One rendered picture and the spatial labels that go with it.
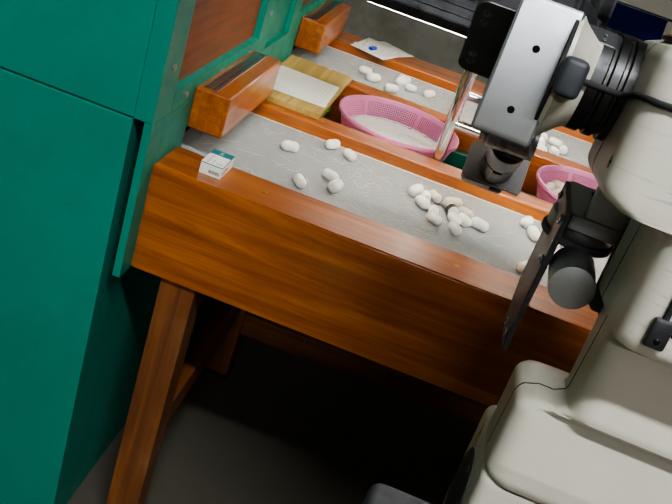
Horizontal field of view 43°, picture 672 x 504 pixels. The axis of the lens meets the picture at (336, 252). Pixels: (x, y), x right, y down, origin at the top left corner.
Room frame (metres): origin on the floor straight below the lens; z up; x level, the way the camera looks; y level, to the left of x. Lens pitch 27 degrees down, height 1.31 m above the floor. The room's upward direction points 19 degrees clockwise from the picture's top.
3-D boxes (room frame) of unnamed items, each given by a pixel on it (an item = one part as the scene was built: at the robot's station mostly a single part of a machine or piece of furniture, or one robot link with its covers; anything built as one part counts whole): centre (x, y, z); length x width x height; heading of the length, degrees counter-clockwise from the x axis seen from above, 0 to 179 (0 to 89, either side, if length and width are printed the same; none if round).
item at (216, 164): (1.20, 0.22, 0.78); 0.06 x 0.04 x 0.02; 176
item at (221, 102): (1.42, 0.26, 0.83); 0.30 x 0.06 x 0.07; 176
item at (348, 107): (1.74, -0.04, 0.72); 0.27 x 0.27 x 0.10
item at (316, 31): (2.10, 0.21, 0.83); 0.30 x 0.06 x 0.07; 176
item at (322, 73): (1.75, 0.18, 0.77); 0.33 x 0.15 x 0.01; 176
